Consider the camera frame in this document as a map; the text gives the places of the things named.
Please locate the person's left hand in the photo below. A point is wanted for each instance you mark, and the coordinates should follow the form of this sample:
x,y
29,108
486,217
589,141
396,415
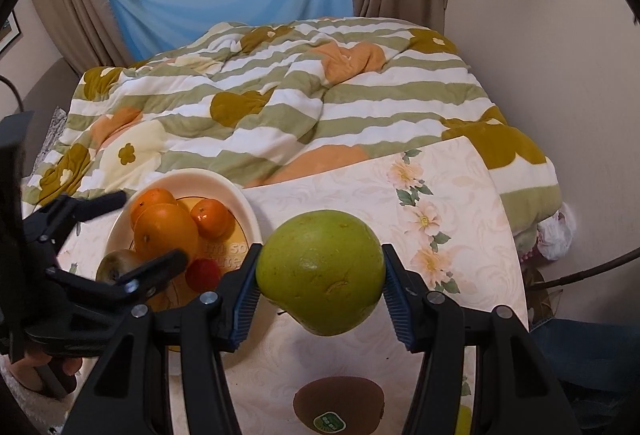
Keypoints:
x,y
42,367

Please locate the large orange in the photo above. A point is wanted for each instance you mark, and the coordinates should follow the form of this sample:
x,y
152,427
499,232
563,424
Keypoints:
x,y
150,201
167,232

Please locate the floral print table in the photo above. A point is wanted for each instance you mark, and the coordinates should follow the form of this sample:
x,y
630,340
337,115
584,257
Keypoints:
x,y
350,197

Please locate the wall poster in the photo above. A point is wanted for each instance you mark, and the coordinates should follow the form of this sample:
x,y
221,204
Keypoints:
x,y
7,29

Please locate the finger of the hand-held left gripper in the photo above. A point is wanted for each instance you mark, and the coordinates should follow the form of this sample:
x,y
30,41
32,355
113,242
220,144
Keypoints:
x,y
75,211
145,275

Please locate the white plastic bag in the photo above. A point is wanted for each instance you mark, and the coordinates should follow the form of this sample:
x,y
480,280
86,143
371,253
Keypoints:
x,y
556,235

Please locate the green apple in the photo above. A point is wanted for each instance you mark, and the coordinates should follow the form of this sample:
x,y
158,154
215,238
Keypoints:
x,y
464,422
320,265

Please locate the black curved tube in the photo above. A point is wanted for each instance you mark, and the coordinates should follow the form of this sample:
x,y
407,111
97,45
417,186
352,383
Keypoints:
x,y
595,269

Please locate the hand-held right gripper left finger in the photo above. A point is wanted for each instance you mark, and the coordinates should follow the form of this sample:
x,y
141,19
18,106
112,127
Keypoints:
x,y
242,302

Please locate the brown kiwi with green sticker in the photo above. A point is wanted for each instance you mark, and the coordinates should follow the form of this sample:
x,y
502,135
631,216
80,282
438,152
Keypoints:
x,y
340,402

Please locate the grey padded headboard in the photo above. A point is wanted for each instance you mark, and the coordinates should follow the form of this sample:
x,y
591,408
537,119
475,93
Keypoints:
x,y
42,90

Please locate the cream plate with cartoon print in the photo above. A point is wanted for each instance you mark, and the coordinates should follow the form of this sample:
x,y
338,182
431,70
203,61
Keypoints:
x,y
237,205

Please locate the striped floral blanket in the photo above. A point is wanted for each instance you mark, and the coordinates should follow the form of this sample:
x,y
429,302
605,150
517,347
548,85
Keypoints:
x,y
300,105

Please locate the yellow-brown pear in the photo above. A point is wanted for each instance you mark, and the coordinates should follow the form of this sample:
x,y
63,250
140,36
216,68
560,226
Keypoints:
x,y
114,262

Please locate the dark blue cloth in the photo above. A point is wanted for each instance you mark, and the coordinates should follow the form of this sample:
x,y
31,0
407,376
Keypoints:
x,y
585,355

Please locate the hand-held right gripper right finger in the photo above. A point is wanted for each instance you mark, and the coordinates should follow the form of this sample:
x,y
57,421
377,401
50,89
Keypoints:
x,y
398,302

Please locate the small tangerine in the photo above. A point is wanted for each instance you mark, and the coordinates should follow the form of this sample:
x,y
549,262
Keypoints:
x,y
212,217

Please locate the grey patterned pillow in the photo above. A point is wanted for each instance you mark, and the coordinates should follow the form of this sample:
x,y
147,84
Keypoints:
x,y
54,127

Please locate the small red fruit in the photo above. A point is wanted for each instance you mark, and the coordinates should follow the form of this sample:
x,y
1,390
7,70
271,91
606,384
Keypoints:
x,y
204,272

